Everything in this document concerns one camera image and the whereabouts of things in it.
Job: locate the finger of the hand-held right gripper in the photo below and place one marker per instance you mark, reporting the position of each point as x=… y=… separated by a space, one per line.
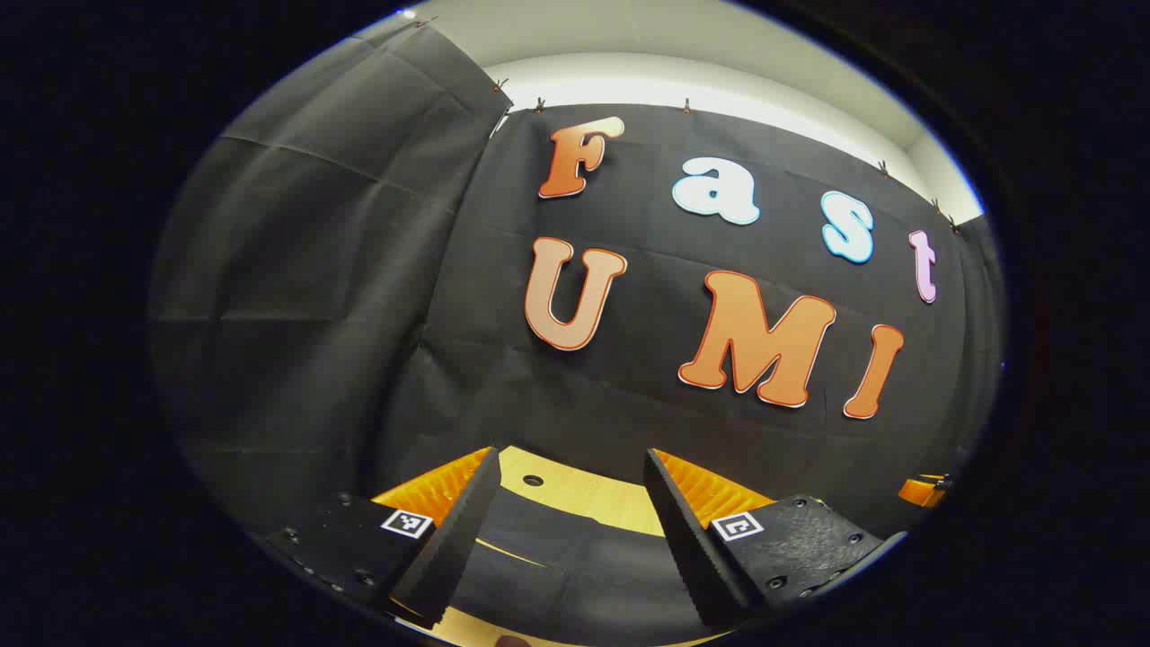
x=921 y=491

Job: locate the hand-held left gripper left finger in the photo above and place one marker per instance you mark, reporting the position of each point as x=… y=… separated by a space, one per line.
x=449 y=548

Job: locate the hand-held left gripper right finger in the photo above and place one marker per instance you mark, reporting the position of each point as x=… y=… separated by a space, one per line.
x=696 y=548

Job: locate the dark grey jeans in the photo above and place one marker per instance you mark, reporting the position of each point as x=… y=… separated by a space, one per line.
x=575 y=575

